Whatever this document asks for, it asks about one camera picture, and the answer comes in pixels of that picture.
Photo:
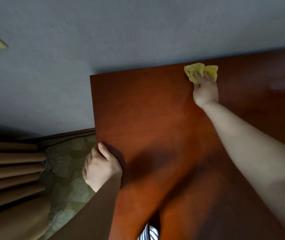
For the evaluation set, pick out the person's left forearm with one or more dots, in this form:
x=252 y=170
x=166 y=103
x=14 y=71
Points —
x=92 y=217

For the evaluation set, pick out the yellow cleaning cloth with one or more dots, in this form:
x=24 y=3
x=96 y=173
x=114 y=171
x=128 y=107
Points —
x=197 y=68

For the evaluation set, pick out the brown curtain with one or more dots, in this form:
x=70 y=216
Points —
x=10 y=192

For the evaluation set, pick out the person's left hand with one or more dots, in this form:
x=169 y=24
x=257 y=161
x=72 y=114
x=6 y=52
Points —
x=102 y=169

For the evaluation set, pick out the person's right forearm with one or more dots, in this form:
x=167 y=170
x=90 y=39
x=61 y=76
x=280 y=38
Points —
x=262 y=162

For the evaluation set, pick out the blue striped white apron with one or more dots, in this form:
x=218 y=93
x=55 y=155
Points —
x=148 y=233

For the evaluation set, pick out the red-brown wooden table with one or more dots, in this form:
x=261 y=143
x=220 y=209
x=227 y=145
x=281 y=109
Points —
x=157 y=122

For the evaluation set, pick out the person's right hand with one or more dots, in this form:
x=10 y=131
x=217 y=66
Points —
x=206 y=92

